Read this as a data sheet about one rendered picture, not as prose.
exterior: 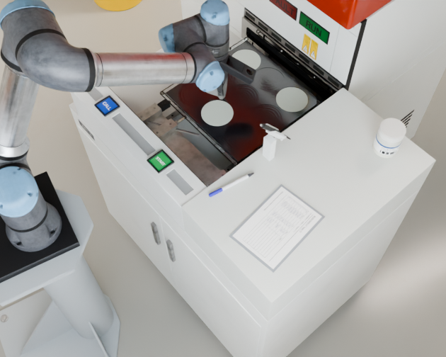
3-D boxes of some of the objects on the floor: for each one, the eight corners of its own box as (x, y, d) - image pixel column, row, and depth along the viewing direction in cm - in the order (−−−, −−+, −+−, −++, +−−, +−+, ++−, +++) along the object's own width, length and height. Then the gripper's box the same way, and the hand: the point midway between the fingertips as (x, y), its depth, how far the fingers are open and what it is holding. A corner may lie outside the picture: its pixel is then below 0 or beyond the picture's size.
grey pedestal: (27, 416, 215) (-70, 360, 146) (-7, 316, 236) (-107, 224, 166) (150, 350, 228) (115, 270, 158) (107, 261, 248) (60, 154, 178)
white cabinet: (216, 144, 280) (212, 17, 210) (365, 287, 241) (420, 188, 171) (108, 222, 258) (64, 108, 189) (252, 391, 219) (263, 326, 150)
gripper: (202, 35, 164) (205, 83, 182) (195, 57, 160) (198, 105, 178) (231, 39, 163) (231, 88, 181) (224, 62, 159) (225, 110, 177)
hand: (224, 95), depth 178 cm, fingers closed
